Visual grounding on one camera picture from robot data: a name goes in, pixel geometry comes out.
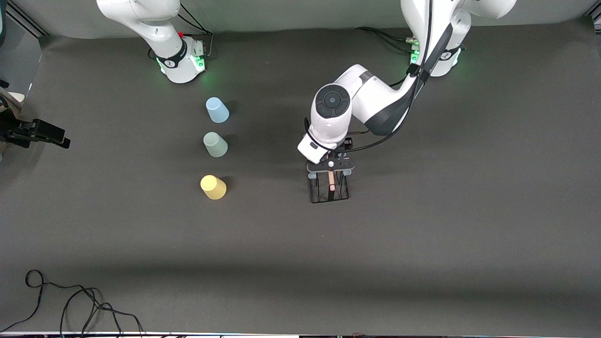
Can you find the black wire cup holder wooden handle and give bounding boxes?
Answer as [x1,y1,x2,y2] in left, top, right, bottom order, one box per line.
[308,169,351,204]

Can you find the pale green plastic cup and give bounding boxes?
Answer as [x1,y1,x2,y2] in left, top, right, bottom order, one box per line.
[203,132,229,158]

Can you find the yellow plastic cup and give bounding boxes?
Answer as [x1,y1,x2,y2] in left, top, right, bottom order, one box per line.
[200,175,227,200]

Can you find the light blue plastic cup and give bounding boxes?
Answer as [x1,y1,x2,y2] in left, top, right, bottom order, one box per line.
[206,97,230,123]

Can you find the black left base cables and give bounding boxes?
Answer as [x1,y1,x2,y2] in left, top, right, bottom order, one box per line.
[354,27,419,53]

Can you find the black base cables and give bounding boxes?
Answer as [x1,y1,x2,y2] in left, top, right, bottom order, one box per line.
[354,27,419,53]
[176,2,214,59]

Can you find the loose thin black cable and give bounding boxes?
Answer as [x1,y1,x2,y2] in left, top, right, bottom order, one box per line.
[0,269,144,338]

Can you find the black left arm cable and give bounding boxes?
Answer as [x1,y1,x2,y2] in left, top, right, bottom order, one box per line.
[304,0,435,153]

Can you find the black right base cables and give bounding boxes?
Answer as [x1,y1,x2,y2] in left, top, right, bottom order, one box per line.
[176,2,214,59]

